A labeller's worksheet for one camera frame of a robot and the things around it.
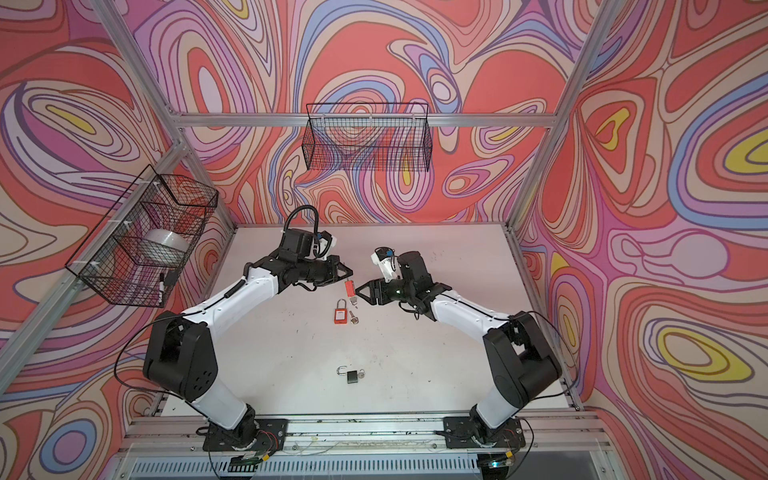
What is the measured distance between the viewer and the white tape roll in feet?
Answer: 2.31

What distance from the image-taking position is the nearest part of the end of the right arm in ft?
2.45

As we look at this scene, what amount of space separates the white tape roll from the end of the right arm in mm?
476

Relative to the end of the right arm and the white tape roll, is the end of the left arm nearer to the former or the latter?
the end of the right arm
